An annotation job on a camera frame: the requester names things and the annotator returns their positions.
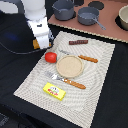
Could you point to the yellow butter box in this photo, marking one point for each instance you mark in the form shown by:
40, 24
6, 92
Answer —
54, 91

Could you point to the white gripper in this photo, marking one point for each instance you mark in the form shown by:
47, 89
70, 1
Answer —
41, 32

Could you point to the beige bowl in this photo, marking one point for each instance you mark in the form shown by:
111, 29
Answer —
123, 14

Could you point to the black stove burner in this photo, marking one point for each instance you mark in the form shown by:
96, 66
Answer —
96, 4

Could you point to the grey pot with handle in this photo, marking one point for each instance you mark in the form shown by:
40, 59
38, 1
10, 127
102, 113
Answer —
89, 16

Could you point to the dark grey stock pot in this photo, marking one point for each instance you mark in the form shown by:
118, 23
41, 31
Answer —
63, 9

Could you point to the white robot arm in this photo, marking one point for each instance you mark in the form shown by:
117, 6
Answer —
35, 13

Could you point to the round wooden plate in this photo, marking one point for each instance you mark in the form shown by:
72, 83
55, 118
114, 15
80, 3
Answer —
69, 66

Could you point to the red tomato toy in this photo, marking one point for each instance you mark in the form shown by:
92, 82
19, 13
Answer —
51, 57

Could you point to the orange bread loaf toy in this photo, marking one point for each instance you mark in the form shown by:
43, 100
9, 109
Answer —
37, 46

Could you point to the fork with wooden handle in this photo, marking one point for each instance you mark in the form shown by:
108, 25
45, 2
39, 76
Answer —
56, 77

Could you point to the knife with wooden handle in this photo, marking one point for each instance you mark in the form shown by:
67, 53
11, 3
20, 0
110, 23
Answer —
81, 56

